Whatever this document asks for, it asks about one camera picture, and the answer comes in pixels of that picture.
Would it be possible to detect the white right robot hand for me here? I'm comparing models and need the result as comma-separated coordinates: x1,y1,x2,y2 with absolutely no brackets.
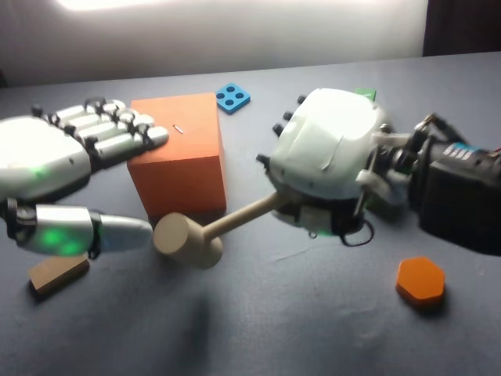
256,87,393,238

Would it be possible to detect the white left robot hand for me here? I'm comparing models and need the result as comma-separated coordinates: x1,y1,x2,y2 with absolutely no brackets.
0,96,171,259

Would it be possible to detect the orange cube box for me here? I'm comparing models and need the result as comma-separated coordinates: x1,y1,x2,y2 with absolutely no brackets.
125,92,229,221

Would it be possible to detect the wooden mallet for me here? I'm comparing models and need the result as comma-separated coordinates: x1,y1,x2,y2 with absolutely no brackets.
152,191,291,272

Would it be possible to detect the tan wooden block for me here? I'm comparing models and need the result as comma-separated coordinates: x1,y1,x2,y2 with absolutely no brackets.
27,252,92,295

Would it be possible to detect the green flat piece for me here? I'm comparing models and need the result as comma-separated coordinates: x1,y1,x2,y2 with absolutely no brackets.
353,87,378,103

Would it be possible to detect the blue square four-hole piece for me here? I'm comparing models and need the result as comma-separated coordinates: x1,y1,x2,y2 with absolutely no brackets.
214,81,252,116

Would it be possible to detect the orange hexagon piece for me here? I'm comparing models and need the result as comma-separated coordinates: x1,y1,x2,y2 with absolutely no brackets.
395,255,447,309

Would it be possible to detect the grey table cloth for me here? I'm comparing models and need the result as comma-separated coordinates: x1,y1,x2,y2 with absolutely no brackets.
0,50,501,376

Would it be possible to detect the thin black cable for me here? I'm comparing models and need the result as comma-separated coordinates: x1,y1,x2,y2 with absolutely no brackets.
339,218,376,248

